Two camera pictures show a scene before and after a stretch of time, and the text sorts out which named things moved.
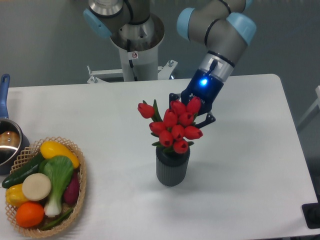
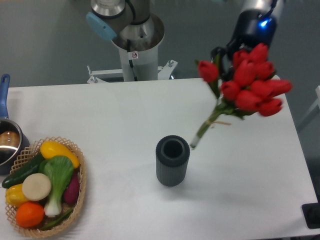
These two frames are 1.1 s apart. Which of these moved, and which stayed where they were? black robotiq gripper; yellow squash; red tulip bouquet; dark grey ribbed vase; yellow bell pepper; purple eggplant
Moved: red tulip bouquet; black robotiq gripper
Stayed: yellow squash; yellow bell pepper; dark grey ribbed vase; purple eggplant
